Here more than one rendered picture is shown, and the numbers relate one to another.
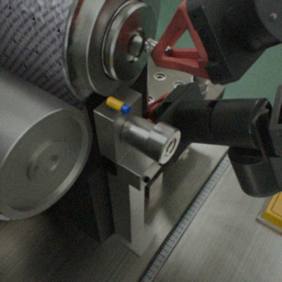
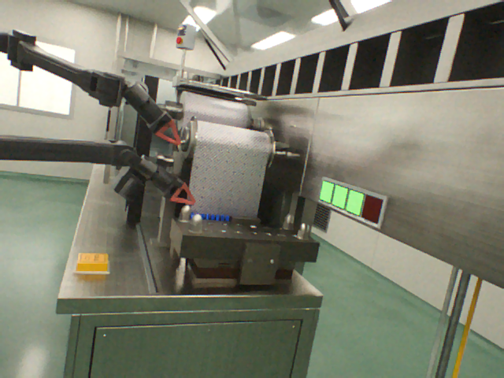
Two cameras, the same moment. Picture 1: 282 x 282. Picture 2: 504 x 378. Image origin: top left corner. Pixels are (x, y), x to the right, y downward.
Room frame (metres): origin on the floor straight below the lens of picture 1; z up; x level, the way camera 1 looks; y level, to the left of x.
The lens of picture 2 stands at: (1.05, -0.81, 1.30)
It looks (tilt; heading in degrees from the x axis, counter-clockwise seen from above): 8 degrees down; 122
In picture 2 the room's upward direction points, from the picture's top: 10 degrees clockwise
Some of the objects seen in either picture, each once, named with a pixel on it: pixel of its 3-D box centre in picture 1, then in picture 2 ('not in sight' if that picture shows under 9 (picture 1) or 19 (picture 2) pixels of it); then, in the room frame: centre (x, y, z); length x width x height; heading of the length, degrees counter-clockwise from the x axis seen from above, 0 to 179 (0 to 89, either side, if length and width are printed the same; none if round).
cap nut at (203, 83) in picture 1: (200, 79); (196, 223); (0.47, -0.11, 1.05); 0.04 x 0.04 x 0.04
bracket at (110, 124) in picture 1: (134, 189); (165, 198); (0.23, 0.01, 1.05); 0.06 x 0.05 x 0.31; 54
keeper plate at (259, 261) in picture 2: not in sight; (259, 264); (0.61, 0.01, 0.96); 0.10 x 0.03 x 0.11; 54
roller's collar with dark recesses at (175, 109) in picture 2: not in sight; (172, 110); (0.07, 0.15, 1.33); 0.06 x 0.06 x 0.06; 54
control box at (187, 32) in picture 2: not in sight; (184, 36); (-0.14, 0.36, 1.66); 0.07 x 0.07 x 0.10; 81
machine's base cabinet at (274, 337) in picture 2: not in sight; (144, 268); (-0.45, 0.61, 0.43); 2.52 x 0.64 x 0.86; 144
